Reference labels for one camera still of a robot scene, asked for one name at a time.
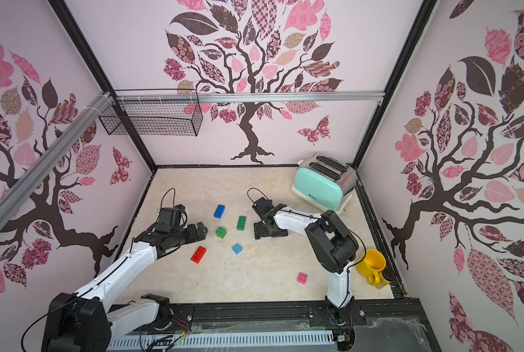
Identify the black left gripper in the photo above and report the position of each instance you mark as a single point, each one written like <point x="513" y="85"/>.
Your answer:
<point x="195" y="237"/>

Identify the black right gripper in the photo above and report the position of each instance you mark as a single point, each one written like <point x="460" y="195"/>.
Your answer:
<point x="267" y="226"/>

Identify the small green lego brick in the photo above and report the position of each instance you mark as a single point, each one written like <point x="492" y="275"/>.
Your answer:
<point x="221" y="232"/>

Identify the red lego brick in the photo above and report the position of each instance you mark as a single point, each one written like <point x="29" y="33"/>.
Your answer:
<point x="198" y="255"/>

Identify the pink lego brick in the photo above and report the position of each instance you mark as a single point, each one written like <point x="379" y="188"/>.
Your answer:
<point x="302" y="278"/>

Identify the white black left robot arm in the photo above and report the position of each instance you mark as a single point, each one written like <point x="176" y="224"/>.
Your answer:
<point x="85" y="320"/>

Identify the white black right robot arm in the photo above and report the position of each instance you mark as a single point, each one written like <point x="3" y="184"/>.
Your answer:
<point x="334" y="245"/>

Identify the long green lego brick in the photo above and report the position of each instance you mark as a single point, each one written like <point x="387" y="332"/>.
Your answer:
<point x="241" y="223"/>

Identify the long blue lego brick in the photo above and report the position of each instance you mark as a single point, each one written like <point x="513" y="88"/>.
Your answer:
<point x="220" y="209"/>

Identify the small light blue lego brick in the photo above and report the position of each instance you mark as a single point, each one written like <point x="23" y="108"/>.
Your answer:
<point x="237" y="249"/>

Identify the mint green toaster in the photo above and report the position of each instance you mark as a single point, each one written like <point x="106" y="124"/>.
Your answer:
<point x="324" y="182"/>

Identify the yellow mug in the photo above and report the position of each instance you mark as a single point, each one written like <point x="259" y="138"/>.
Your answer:
<point x="371" y="267"/>

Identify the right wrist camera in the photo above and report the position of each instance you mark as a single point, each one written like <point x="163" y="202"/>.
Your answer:
<point x="262" y="206"/>

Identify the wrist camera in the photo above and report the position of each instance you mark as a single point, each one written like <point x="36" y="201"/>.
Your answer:
<point x="172" y="217"/>
<point x="262" y="206"/>

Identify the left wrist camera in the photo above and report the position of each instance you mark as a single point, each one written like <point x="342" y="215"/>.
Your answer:
<point x="172" y="217"/>

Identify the black wire basket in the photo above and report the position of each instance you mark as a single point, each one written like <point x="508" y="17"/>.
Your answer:
<point x="153" y="112"/>

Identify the white slotted cable duct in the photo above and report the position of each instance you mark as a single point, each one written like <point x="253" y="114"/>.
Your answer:
<point x="224" y="341"/>

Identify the aluminium rail back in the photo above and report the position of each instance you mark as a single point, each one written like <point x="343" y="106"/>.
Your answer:
<point x="216" y="98"/>

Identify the aluminium rail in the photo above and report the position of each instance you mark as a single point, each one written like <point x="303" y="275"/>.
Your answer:
<point x="216" y="98"/>
<point x="34" y="176"/>

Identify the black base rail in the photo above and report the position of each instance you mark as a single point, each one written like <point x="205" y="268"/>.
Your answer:
<point x="315" y="313"/>

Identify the aluminium rail left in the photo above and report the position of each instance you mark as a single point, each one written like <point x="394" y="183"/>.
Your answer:
<point x="34" y="176"/>

